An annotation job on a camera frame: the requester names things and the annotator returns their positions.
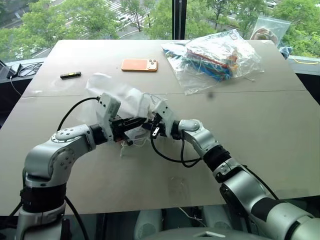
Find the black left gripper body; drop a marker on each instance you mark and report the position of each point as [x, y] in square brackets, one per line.
[116, 132]

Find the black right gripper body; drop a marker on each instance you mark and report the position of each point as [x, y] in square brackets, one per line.
[161, 128]

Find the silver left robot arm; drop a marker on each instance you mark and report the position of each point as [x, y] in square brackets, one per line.
[57, 155]

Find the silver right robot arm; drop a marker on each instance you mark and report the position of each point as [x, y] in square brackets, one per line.
[240, 180]

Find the clear bag of colourful cloths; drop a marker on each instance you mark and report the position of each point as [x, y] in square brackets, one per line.
[212, 60]

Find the clear zip bag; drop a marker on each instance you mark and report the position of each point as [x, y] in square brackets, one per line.
[271, 30]

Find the orange smartphone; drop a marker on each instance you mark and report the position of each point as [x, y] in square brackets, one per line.
[140, 65]

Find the small black stick device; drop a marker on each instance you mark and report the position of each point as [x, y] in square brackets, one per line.
[71, 75]

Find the grey robot torso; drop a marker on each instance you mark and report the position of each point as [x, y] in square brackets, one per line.
[200, 234]

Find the dark tablet stand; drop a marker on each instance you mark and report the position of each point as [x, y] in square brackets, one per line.
[5, 70]

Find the blue cloth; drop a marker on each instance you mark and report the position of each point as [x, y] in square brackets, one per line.
[286, 51]

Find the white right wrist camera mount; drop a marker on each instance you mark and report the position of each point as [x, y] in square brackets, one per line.
[167, 112]

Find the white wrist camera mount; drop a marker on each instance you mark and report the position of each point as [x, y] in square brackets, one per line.
[108, 105]
[167, 112]

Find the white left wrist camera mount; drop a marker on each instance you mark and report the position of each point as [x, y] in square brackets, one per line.
[108, 105]

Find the dark window frame post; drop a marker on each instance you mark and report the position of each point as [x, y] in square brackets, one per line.
[179, 17]

